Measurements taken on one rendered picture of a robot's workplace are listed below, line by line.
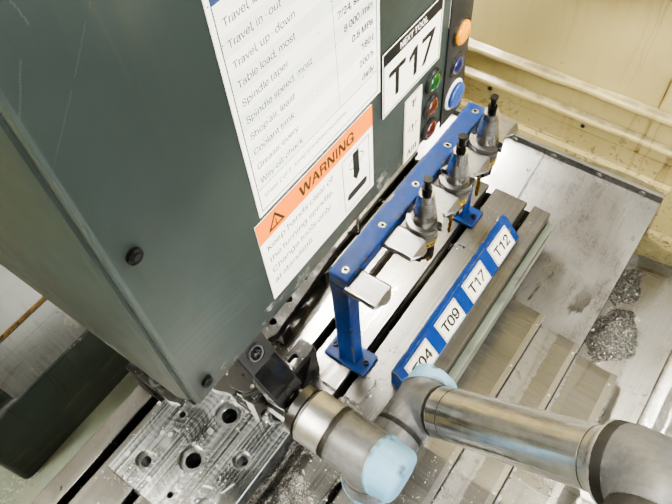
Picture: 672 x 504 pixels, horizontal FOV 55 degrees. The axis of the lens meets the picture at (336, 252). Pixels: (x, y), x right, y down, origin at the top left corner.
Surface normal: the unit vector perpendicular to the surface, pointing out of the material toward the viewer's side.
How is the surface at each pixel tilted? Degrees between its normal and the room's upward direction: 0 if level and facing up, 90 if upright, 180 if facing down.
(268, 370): 60
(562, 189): 24
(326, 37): 90
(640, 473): 50
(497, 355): 7
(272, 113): 90
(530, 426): 40
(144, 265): 90
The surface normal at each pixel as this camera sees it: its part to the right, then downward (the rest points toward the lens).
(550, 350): 0.02, -0.65
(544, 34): -0.58, 0.69
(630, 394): -0.30, -0.67
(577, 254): -0.29, -0.22
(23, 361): 0.80, 0.46
